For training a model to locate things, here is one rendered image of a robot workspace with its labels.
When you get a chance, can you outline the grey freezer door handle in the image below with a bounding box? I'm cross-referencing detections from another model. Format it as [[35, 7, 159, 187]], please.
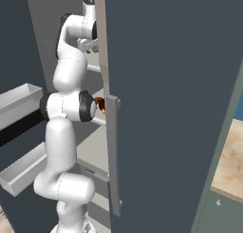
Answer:
[[104, 94, 123, 218]]

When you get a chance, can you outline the brown chicken drumstick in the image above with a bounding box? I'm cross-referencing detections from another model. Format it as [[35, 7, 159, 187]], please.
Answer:
[[94, 96, 107, 114]]

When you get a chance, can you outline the small white door bin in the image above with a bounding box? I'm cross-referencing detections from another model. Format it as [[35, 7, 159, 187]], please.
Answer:
[[0, 141, 49, 198]]

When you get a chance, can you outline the dark grey freezer door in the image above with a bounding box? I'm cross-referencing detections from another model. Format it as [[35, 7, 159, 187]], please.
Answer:
[[93, 0, 243, 233]]

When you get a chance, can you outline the grey freezer body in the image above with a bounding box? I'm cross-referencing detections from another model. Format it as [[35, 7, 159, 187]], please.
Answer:
[[25, 0, 112, 233]]

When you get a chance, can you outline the grey-green base cupboard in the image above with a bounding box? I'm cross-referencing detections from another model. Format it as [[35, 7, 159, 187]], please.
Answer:
[[189, 59, 243, 233]]

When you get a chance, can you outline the large white door bin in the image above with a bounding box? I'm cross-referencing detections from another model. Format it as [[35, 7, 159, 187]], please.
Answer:
[[0, 82, 45, 132]]

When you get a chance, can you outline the grey freezer drawer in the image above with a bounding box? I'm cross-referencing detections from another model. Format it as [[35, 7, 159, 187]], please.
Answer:
[[78, 164, 112, 233]]

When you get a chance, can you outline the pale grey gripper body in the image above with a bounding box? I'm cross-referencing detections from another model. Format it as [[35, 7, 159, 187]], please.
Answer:
[[77, 37, 100, 54]]

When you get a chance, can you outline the grey rack holding drumstick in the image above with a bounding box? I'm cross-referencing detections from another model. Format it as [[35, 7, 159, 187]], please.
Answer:
[[90, 87, 107, 126]]

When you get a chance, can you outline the wide grey freezer rack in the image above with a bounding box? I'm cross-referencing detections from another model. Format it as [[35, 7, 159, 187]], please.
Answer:
[[75, 125, 110, 182]]

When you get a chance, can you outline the narrow grey freezer rack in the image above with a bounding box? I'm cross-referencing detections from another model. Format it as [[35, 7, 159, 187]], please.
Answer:
[[85, 63, 103, 74]]

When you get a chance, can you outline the dark door with bins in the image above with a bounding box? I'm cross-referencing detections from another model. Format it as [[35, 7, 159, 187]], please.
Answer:
[[0, 0, 62, 233]]

